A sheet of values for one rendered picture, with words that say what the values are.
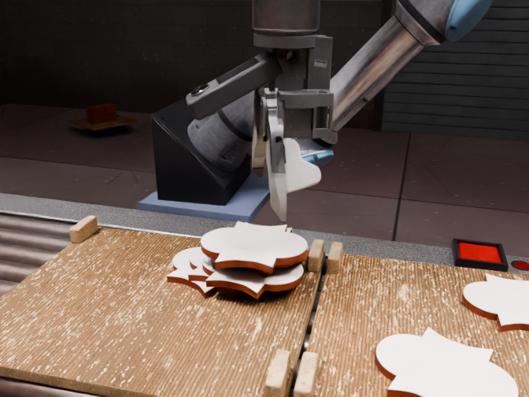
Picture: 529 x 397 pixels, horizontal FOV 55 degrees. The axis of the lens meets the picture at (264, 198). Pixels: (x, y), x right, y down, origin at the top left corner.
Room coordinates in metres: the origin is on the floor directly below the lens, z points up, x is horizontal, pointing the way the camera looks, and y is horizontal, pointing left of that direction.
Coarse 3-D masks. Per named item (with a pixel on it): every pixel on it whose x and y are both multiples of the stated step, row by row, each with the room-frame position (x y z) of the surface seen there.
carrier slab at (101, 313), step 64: (64, 256) 0.70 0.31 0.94; (128, 256) 0.70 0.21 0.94; (0, 320) 0.53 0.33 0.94; (64, 320) 0.53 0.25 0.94; (128, 320) 0.53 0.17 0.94; (192, 320) 0.53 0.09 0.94; (256, 320) 0.53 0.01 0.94; (64, 384) 0.43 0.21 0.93; (128, 384) 0.42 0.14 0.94; (192, 384) 0.42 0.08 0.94; (256, 384) 0.42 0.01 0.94
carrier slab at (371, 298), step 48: (336, 288) 0.61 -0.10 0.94; (384, 288) 0.61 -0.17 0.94; (432, 288) 0.61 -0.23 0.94; (336, 336) 0.50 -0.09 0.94; (384, 336) 0.50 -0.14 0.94; (480, 336) 0.50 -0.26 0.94; (528, 336) 0.50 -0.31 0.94; (336, 384) 0.42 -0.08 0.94; (384, 384) 0.42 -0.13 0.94; (528, 384) 0.42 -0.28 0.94
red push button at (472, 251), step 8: (464, 248) 0.74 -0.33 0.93; (472, 248) 0.74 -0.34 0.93; (480, 248) 0.74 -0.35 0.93; (488, 248) 0.74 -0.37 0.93; (496, 248) 0.74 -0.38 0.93; (464, 256) 0.71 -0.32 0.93; (472, 256) 0.71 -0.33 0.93; (480, 256) 0.71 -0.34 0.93; (488, 256) 0.71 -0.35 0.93; (496, 256) 0.71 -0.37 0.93
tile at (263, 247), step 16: (240, 224) 0.67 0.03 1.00; (208, 240) 0.62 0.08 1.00; (224, 240) 0.62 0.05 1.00; (240, 240) 0.62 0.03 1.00; (256, 240) 0.62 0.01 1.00; (272, 240) 0.62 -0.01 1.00; (288, 240) 0.62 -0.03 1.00; (304, 240) 0.62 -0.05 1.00; (208, 256) 0.59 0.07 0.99; (224, 256) 0.57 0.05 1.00; (240, 256) 0.57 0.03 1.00; (256, 256) 0.57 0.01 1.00; (272, 256) 0.57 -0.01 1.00; (288, 256) 0.57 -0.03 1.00; (304, 256) 0.59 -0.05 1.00; (272, 272) 0.55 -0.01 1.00
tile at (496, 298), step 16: (464, 288) 0.59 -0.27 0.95; (480, 288) 0.59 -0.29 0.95; (496, 288) 0.59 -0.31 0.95; (512, 288) 0.59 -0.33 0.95; (528, 288) 0.59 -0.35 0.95; (464, 304) 0.57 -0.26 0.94; (480, 304) 0.55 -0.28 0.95; (496, 304) 0.55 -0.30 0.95; (512, 304) 0.55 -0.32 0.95; (528, 304) 0.55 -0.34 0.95; (496, 320) 0.53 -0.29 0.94; (512, 320) 0.52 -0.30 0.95; (528, 320) 0.52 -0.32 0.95
